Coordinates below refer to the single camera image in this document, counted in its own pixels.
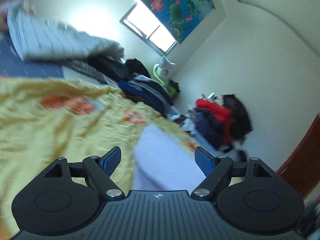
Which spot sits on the navy garment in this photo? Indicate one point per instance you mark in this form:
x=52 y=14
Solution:
x=207 y=130

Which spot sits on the grey striped quilt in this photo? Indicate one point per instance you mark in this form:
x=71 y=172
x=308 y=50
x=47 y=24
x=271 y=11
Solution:
x=50 y=37

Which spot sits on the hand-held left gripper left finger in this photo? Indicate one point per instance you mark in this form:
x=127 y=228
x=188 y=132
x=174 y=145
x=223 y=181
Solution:
x=111 y=159

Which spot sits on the pile of dark clothes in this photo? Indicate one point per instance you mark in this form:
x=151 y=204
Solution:
x=147 y=90

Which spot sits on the blue mat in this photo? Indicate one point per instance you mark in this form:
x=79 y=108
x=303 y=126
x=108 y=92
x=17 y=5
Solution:
x=25 y=62

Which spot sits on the wooden door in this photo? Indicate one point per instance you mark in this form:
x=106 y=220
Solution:
x=305 y=160

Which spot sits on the lavender small garment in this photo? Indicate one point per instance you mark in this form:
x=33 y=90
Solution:
x=162 y=160

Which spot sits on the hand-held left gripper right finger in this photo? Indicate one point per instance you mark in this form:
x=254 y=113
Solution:
x=204 y=162

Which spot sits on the black coat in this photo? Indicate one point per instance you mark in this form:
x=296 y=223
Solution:
x=237 y=115

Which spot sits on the red jacket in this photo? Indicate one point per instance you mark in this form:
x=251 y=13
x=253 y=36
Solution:
x=217 y=112

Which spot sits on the yellow printed bed sheet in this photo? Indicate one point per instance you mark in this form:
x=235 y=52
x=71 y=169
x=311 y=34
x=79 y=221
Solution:
x=50 y=130

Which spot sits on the window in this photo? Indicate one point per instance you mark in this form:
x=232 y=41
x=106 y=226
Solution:
x=142 y=17

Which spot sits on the floral roller blind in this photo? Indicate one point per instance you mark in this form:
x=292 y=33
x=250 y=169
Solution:
x=175 y=5

